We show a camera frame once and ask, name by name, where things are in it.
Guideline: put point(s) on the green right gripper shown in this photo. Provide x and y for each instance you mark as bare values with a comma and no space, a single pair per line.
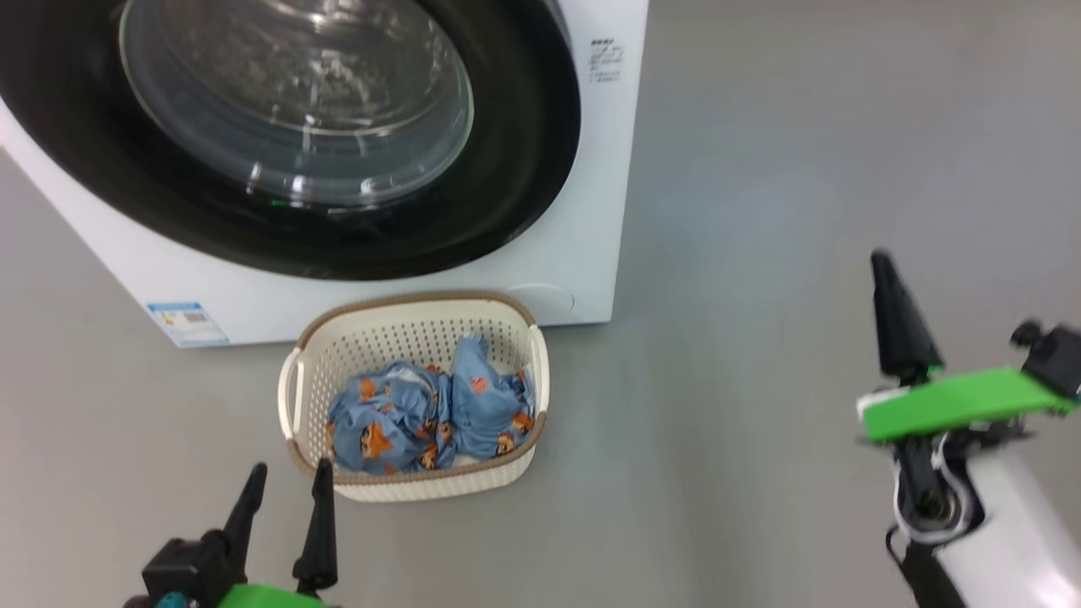
954,405

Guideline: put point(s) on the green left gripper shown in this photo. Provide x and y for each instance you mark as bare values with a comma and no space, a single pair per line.
270,599

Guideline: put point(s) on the black round glass washer door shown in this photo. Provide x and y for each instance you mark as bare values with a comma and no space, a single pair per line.
524,169

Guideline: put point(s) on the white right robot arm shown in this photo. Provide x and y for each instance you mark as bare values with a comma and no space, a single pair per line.
1013,540

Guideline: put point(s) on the cream perforated laundry basket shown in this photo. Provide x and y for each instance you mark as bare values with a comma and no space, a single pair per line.
380,338

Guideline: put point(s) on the white front-load washing machine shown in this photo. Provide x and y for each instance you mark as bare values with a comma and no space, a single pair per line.
591,211

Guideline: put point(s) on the blue energy label sticker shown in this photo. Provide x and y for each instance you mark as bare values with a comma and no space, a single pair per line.
187,325

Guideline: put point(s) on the round white filter hatch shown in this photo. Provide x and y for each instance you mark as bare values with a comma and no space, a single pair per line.
540,300

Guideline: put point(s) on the small printed text label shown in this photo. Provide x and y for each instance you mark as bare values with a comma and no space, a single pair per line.
606,61

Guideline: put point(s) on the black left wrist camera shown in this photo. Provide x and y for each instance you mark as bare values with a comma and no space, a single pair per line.
181,570

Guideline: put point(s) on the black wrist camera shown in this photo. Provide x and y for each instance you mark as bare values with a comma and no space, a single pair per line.
1056,359
181,570

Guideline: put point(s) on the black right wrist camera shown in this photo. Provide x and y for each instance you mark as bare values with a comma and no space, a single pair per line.
1056,359

